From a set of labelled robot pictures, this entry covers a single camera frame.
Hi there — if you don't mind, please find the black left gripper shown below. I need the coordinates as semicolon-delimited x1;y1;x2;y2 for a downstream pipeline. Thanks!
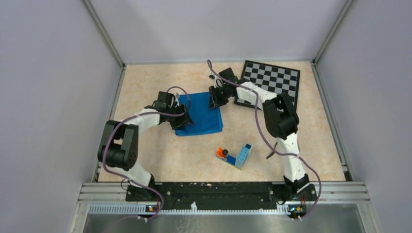
166;102;194;130

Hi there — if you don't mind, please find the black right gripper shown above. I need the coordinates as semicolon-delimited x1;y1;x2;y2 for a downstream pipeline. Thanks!
208;85;230;111

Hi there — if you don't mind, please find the blue cloth napkin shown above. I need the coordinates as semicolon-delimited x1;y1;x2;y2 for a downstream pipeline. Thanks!
175;92;223;136

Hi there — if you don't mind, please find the colourful toy brick assembly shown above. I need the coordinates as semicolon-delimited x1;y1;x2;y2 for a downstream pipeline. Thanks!
215;143;254;170

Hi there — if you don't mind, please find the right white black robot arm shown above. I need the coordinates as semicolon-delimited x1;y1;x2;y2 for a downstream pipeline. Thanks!
208;68;309;200

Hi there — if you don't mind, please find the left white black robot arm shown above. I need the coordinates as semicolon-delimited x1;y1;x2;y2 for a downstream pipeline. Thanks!
98;91;193;201

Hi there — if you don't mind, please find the black white checkerboard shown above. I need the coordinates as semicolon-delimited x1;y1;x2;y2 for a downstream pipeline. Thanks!
241;60;300;106

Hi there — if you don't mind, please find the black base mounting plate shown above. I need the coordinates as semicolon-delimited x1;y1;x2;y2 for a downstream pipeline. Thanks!
125;182;317;210

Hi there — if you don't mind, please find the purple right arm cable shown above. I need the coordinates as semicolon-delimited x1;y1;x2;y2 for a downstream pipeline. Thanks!
206;60;323;222

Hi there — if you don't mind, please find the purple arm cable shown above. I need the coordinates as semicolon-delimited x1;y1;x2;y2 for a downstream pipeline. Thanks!
206;60;323;222
102;86;191;222

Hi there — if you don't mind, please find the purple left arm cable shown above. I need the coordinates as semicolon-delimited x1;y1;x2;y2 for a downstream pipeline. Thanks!
102;86;191;222

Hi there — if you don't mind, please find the aluminium frame rail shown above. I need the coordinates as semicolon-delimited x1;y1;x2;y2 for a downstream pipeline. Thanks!
70;182;382;233

